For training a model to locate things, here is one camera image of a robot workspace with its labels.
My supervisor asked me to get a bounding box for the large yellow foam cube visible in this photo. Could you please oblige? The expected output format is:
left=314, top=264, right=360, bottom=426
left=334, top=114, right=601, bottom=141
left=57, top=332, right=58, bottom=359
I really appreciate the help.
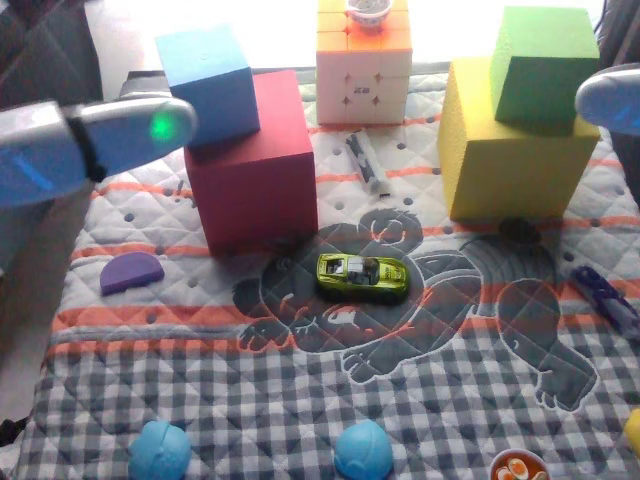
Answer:
left=437, top=56, right=601, bottom=223

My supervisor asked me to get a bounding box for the green toy car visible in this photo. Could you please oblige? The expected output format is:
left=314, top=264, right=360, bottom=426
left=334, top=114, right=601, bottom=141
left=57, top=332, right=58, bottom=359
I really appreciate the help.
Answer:
left=314, top=252, right=409, bottom=303

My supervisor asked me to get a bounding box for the large puzzle cube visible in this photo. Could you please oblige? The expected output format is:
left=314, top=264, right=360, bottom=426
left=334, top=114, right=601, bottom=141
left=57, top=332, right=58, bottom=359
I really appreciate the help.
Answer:
left=315, top=0, right=414, bottom=126

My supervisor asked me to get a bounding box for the purple half-round block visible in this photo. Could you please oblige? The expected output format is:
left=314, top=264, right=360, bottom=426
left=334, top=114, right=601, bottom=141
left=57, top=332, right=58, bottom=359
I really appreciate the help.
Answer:
left=98, top=251, right=165, bottom=297

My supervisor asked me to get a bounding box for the toy ramen bowl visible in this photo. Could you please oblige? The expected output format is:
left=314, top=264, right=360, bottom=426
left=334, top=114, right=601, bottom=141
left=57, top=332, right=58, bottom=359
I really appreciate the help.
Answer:
left=488, top=448, right=550, bottom=480

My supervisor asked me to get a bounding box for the green foam cube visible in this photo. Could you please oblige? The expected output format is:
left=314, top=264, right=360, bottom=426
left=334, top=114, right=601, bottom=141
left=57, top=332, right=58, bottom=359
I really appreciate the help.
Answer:
left=489, top=6, right=601, bottom=139

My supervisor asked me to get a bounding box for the yellow toy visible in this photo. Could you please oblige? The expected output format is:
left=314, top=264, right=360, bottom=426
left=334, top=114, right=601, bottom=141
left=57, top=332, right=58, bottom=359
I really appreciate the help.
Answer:
left=623, top=407, right=640, bottom=451

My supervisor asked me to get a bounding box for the large red foam cube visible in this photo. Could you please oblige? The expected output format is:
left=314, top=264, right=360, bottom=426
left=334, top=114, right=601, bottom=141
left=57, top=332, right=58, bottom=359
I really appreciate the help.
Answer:
left=183, top=69, right=320, bottom=259

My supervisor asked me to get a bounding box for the grey quilt with bear print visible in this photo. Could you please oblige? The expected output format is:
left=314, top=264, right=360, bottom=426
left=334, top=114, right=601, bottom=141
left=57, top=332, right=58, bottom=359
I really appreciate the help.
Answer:
left=14, top=69, right=640, bottom=480

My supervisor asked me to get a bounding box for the toy noodle cup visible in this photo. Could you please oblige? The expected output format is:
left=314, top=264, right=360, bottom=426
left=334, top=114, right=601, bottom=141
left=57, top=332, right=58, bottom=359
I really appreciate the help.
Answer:
left=346, top=0, right=394, bottom=32

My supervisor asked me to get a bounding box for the blue foam cube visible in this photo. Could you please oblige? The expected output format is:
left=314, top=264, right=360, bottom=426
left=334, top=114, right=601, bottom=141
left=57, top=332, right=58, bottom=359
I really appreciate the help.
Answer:
left=154, top=23, right=261, bottom=150

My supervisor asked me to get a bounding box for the blue toy half ball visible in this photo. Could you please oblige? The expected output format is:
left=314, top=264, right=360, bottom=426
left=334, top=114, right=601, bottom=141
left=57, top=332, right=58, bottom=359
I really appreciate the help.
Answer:
left=127, top=419, right=194, bottom=480
left=333, top=418, right=391, bottom=480

